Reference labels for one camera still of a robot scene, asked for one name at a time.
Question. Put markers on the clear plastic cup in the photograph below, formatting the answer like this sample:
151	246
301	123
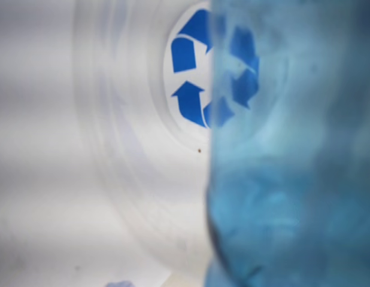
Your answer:
128	119

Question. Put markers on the blue plastic bottle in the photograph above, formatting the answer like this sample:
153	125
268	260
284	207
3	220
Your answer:
292	179

